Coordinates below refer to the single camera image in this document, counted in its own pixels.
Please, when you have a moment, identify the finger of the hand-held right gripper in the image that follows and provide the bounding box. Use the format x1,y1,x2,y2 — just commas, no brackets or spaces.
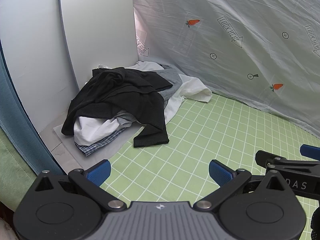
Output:
300,144,320,161
255,150,320,173

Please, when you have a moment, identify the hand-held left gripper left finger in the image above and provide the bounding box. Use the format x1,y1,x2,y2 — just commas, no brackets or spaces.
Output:
33,159,127,212

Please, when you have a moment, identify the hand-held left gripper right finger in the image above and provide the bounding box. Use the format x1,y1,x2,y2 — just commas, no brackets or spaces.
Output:
193,159,288,212

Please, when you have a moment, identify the black knit sweater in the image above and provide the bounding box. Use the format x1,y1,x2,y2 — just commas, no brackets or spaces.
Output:
61,67,173,148

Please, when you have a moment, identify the blue plaid shirt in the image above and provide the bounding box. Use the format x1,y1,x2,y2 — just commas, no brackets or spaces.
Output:
74,127,128,157

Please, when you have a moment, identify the green checked bed sheet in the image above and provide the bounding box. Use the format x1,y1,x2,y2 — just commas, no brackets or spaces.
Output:
99,92,320,240

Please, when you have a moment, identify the white shirt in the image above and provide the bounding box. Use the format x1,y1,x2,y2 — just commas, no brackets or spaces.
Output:
99,61,213,130
73,115,125,146

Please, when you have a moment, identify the green cloth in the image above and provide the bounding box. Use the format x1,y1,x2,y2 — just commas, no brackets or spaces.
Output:
0,127,38,207

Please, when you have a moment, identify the grey t-shirt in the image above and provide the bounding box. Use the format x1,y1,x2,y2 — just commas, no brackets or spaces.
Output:
114,64,184,128

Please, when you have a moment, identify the blue curtain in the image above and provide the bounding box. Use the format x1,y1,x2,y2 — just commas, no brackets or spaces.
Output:
0,41,64,176

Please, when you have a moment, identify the carrot print white sheet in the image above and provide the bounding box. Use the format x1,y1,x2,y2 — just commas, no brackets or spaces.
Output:
131,0,320,138

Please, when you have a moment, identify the white board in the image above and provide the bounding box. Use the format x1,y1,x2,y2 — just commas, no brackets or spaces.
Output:
58,0,139,98

